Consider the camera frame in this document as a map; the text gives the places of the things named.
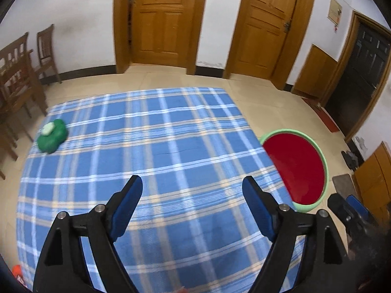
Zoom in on pair of dark shoes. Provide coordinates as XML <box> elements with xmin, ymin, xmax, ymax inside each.
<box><xmin>341</xmin><ymin>150</ymin><xmax>358</xmax><ymax>171</ymax></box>

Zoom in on dark metal door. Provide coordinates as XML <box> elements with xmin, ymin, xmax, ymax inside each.
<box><xmin>319</xmin><ymin>10</ymin><xmax>391</xmax><ymax>142</ymax></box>

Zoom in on red basin with green rim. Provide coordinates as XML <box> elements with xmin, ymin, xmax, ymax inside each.
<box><xmin>259</xmin><ymin>129</ymin><xmax>329</xmax><ymax>213</ymax></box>

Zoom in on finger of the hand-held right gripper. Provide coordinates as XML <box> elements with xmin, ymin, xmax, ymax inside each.
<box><xmin>327</xmin><ymin>193</ymin><xmax>356</xmax><ymax>231</ymax></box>
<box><xmin>347</xmin><ymin>195</ymin><xmax>378</xmax><ymax>224</ymax></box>

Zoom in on grey floor mat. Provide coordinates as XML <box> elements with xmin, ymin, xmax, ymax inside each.
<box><xmin>332</xmin><ymin>174</ymin><xmax>358</xmax><ymax>200</ymax></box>

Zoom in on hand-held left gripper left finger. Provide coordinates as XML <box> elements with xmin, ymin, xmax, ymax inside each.
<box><xmin>33</xmin><ymin>175</ymin><xmax>143</xmax><ymax>293</ymax></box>

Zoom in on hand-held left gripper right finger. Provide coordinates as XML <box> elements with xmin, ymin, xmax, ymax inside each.
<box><xmin>242</xmin><ymin>176</ymin><xmax>352</xmax><ymax>293</ymax></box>

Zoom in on red plastic object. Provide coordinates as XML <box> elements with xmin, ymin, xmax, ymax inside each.
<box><xmin>12</xmin><ymin>264</ymin><xmax>26</xmax><ymax>284</ymax></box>

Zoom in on beige wall electric box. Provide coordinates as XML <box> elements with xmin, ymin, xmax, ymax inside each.
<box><xmin>327</xmin><ymin>0</ymin><xmax>343</xmax><ymax>26</ymax></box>

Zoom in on wooden chair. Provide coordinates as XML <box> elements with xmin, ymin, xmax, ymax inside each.
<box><xmin>0</xmin><ymin>110</ymin><xmax>19</xmax><ymax>180</ymax></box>
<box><xmin>0</xmin><ymin>32</ymin><xmax>48</xmax><ymax>119</ymax></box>
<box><xmin>34</xmin><ymin>24</ymin><xmax>62</xmax><ymax>85</ymax></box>

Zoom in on red doormat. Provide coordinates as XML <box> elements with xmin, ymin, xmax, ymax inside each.
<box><xmin>301</xmin><ymin>97</ymin><xmax>340</xmax><ymax>133</ymax></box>

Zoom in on green plush toy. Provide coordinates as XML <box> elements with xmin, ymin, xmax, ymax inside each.
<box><xmin>37</xmin><ymin>119</ymin><xmax>68</xmax><ymax>154</ymax></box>

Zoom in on wooden panel door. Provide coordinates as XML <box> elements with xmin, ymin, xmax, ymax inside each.
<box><xmin>224</xmin><ymin>0</ymin><xmax>318</xmax><ymax>90</ymax></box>
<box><xmin>114</xmin><ymin>0</ymin><xmax>210</xmax><ymax>74</ymax></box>

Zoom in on wooden side cabinet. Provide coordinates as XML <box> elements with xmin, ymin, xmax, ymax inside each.
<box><xmin>353</xmin><ymin>142</ymin><xmax>391</xmax><ymax>220</ymax></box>

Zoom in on blue plaid tablecloth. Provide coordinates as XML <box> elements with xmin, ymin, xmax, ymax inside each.
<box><xmin>17</xmin><ymin>87</ymin><xmax>309</xmax><ymax>293</ymax></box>

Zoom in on low wooden wall cabinet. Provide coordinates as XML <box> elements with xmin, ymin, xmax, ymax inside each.
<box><xmin>292</xmin><ymin>44</ymin><xmax>340</xmax><ymax>100</ymax></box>

